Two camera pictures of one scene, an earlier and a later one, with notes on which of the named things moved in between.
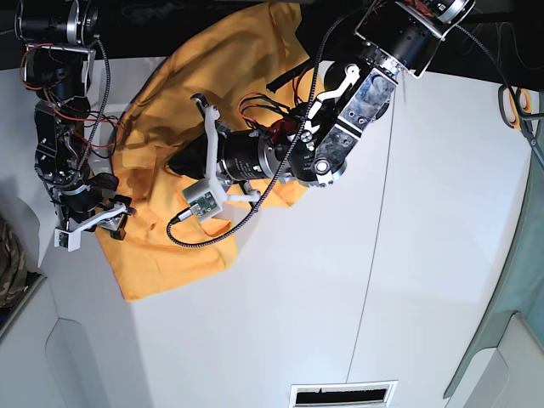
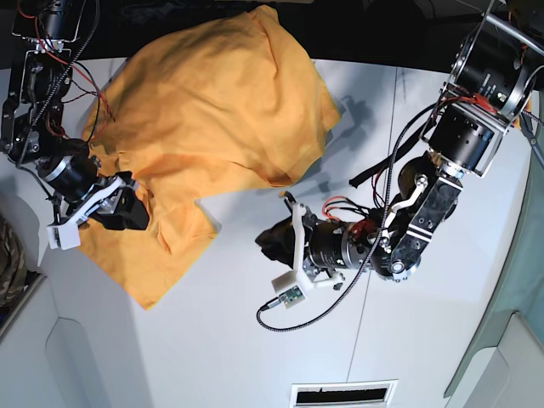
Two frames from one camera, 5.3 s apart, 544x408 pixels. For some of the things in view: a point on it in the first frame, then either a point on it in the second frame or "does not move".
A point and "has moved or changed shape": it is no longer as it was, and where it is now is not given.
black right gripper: (241, 154) to (332, 247)
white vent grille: (344, 394) does not move
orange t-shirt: (263, 52) has moved or changed shape
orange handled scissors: (517, 112) does not move
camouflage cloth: (14, 267) does not move
